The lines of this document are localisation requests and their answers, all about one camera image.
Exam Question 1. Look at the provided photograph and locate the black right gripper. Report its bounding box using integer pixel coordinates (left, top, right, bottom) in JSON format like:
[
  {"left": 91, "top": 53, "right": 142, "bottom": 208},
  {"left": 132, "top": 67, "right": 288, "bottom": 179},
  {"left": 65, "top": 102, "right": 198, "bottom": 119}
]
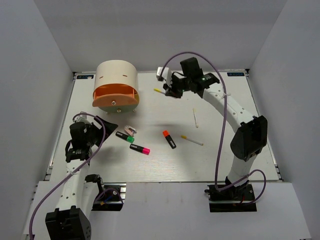
[{"left": 163, "top": 74, "right": 192, "bottom": 99}]

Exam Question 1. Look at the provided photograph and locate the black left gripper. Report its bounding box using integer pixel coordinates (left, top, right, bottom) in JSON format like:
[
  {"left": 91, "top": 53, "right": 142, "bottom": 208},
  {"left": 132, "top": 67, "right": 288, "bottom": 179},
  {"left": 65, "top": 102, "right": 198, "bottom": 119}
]
[{"left": 85, "top": 115, "right": 118, "bottom": 147}]

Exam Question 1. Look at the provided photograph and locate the bright yellow cap white marker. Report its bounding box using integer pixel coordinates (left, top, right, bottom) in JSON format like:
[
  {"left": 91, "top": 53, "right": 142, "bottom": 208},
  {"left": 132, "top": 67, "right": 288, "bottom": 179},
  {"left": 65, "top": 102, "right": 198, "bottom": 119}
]
[{"left": 153, "top": 88, "right": 166, "bottom": 95}]

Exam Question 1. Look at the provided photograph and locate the cream round drawer organizer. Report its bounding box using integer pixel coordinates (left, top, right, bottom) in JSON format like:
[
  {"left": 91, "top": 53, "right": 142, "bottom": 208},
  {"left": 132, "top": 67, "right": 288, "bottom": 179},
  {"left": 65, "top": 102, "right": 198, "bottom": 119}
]
[{"left": 92, "top": 60, "right": 140, "bottom": 113}]

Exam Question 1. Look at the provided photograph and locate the dark yellow cap white marker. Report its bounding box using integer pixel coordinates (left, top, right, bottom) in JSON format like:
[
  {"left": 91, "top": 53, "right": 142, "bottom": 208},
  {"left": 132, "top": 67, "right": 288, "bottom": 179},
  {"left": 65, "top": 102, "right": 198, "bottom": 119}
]
[{"left": 180, "top": 135, "right": 204, "bottom": 146}]

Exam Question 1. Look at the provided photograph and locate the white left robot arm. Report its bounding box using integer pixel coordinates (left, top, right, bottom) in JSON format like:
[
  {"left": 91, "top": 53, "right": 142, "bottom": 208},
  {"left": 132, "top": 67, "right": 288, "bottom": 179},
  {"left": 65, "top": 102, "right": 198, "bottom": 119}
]
[{"left": 45, "top": 115, "right": 118, "bottom": 240}]

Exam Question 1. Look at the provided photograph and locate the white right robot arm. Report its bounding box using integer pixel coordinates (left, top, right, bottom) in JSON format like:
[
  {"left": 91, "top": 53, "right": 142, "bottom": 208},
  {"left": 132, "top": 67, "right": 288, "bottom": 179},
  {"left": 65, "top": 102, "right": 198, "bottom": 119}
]
[{"left": 156, "top": 57, "right": 268, "bottom": 200}]

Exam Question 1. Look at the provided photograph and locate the pink correction tape dispenser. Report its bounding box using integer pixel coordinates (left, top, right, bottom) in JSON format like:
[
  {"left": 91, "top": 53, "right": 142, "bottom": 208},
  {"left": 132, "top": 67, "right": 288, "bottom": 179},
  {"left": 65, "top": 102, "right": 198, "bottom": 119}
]
[{"left": 124, "top": 125, "right": 137, "bottom": 137}]

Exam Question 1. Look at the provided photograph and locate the green cap black highlighter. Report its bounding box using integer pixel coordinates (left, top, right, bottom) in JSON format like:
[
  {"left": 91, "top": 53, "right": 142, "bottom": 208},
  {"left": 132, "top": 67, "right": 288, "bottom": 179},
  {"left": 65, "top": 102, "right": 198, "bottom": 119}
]
[{"left": 115, "top": 131, "right": 135, "bottom": 144}]

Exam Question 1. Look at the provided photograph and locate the pale yellow cap white marker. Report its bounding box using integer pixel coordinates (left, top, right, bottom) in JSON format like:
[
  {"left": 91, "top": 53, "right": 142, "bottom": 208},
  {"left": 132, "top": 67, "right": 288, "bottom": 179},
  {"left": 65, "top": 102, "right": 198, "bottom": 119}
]
[{"left": 192, "top": 108, "right": 199, "bottom": 128}]

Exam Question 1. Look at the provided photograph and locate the pink cap black highlighter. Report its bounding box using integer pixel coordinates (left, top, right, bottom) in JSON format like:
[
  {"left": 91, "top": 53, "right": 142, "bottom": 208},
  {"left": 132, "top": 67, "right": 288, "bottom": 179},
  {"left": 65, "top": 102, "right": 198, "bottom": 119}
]
[{"left": 129, "top": 144, "right": 150, "bottom": 155}]

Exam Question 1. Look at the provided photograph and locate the orange cap black highlighter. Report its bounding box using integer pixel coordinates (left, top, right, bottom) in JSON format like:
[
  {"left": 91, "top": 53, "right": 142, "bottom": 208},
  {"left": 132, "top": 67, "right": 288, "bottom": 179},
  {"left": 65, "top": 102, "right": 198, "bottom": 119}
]
[{"left": 162, "top": 130, "right": 177, "bottom": 149}]

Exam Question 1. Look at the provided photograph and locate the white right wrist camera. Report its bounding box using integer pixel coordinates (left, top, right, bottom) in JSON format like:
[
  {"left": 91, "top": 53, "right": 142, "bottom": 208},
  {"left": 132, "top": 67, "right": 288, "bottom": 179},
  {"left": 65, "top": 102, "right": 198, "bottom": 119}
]
[{"left": 156, "top": 67, "right": 172, "bottom": 87}]

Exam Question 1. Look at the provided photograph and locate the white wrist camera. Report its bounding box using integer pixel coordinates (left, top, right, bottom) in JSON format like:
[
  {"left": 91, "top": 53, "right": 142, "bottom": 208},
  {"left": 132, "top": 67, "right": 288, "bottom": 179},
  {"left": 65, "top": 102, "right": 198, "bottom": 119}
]
[
  {"left": 72, "top": 113, "right": 90, "bottom": 124},
  {"left": 156, "top": 67, "right": 172, "bottom": 87}
]

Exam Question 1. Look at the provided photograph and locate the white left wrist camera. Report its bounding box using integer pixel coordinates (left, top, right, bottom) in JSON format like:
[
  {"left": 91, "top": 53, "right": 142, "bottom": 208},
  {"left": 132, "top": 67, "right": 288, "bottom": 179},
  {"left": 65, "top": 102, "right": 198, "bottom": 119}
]
[{"left": 72, "top": 113, "right": 90, "bottom": 124}]

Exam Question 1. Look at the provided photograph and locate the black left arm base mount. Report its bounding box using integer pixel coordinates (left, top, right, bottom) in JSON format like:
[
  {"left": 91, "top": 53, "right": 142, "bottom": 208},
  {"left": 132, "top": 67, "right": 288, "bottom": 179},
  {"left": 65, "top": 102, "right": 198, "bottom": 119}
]
[{"left": 91, "top": 183, "right": 127, "bottom": 212}]

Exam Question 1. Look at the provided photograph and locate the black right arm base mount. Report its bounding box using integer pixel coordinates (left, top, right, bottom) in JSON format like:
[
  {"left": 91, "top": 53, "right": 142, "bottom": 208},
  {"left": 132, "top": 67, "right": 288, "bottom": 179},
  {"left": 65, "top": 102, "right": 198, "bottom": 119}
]
[{"left": 204, "top": 184, "right": 257, "bottom": 213}]

